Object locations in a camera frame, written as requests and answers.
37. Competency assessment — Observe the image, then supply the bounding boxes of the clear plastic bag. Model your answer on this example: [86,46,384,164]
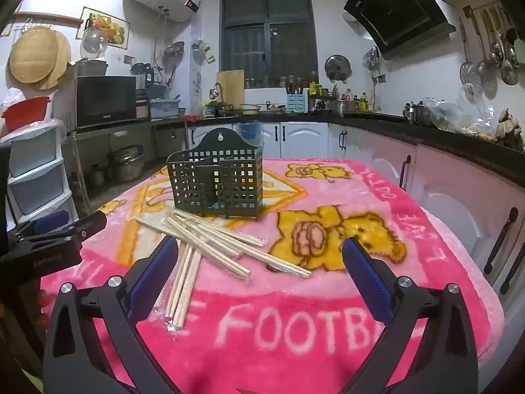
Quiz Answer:
[422,84,499,140]

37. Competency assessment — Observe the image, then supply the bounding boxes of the wooden cutting board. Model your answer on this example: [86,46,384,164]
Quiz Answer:
[216,70,245,105]

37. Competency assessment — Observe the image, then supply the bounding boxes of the wooden wall shelf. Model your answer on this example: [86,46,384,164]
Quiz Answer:
[11,11,83,26]

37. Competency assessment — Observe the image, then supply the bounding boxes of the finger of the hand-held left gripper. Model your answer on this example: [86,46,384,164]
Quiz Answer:
[8,209,70,236]
[8,211,108,245]

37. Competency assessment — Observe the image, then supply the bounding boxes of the green plastic utensil basket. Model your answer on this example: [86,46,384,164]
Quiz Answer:
[166,128,264,219]

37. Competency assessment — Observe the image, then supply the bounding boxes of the grey lidded pot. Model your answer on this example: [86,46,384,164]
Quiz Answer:
[75,59,109,77]

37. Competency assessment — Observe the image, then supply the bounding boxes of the stacked stainless steel pots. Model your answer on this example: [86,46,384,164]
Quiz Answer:
[107,144,145,183]

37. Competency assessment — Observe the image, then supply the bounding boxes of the round metal pot lid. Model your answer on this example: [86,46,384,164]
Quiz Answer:
[324,54,352,82]

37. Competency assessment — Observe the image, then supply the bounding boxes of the glass pot lid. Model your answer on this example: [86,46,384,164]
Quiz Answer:
[81,27,109,59]

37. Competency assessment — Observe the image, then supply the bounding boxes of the dark kitchen window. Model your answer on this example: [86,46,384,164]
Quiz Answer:
[219,0,320,88]

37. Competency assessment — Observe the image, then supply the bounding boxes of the black microwave oven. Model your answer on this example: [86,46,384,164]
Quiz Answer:
[53,75,138,132]

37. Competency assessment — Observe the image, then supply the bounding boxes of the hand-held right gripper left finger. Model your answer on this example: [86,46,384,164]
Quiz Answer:
[41,236,181,394]

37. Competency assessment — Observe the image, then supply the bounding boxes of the plastic drawer cabinet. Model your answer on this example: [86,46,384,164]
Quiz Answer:
[0,119,78,230]

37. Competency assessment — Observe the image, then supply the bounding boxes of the pink printed blanket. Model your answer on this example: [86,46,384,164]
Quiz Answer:
[39,158,505,394]

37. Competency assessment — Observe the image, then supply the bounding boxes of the black kitchen countertop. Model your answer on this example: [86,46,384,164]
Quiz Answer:
[184,112,525,181]

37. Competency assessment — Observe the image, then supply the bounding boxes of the blue plastic bucket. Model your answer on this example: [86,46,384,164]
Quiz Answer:
[238,121,263,140]

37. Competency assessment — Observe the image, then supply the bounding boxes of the pile of chopsticks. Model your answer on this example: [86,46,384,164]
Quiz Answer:
[135,209,312,331]

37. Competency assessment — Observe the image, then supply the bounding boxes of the red plastic basin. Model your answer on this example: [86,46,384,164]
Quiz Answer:
[1,96,52,132]

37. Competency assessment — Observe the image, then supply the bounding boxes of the blue knife block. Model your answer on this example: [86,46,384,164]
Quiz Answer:
[286,92,309,113]

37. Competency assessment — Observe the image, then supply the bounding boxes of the group of condiment bottles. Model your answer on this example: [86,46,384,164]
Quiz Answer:
[344,89,377,113]

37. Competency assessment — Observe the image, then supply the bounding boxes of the black range hood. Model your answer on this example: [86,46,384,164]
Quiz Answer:
[342,0,458,56]

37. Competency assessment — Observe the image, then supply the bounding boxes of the beige lumpy food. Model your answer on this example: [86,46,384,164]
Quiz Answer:
[496,109,525,150]

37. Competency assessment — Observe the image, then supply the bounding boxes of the row of windowsill jars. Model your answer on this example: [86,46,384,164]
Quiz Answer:
[245,75,317,89]

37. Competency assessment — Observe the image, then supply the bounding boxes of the fruit wall picture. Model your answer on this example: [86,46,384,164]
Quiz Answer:
[77,6,131,47]

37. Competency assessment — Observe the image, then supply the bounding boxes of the steel cooking pot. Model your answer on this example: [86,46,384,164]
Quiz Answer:
[330,99,357,116]

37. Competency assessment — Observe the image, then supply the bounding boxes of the row of hanging metal ladles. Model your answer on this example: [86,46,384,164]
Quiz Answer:
[457,3,525,87]

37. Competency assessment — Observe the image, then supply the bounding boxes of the round bamboo tray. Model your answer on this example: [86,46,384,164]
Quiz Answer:
[9,26,72,90]

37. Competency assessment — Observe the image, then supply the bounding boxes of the metal kitchen shelf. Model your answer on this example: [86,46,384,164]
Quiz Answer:
[70,117,189,214]

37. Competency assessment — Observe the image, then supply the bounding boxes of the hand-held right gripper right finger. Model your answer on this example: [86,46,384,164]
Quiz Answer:
[342,236,478,394]

